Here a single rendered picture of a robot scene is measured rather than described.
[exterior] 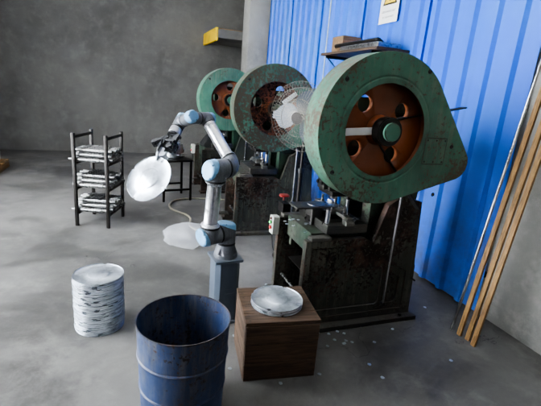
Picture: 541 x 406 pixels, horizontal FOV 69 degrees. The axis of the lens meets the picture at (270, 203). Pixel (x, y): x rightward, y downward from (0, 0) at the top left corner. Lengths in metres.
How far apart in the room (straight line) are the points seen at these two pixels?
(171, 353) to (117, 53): 7.67
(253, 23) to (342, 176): 5.73
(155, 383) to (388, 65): 1.87
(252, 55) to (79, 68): 3.45
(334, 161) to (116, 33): 7.26
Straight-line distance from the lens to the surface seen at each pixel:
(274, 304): 2.23
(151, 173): 2.42
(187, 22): 9.09
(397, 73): 2.29
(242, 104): 3.78
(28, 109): 9.12
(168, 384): 1.87
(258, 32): 7.67
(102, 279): 2.59
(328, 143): 2.11
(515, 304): 3.26
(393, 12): 4.37
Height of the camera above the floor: 1.49
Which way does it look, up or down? 16 degrees down
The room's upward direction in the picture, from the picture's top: 5 degrees clockwise
